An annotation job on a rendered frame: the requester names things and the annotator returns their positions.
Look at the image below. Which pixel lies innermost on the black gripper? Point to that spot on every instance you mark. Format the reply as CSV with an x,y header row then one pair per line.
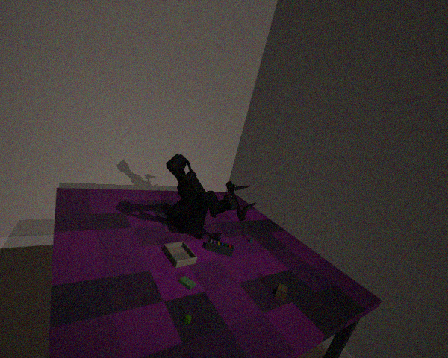
x,y
240,213

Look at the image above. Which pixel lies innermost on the green flat block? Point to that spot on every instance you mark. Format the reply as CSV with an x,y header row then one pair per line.
x,y
187,282

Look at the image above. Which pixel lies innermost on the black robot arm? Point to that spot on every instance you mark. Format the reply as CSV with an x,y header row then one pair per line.
x,y
190,188

